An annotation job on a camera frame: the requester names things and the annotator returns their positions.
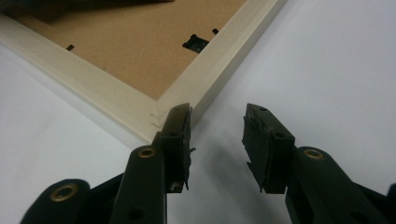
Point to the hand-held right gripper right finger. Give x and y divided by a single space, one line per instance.
267 149

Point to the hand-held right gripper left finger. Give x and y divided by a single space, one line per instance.
177 146

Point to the light wooden photo frame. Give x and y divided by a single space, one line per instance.
124 62

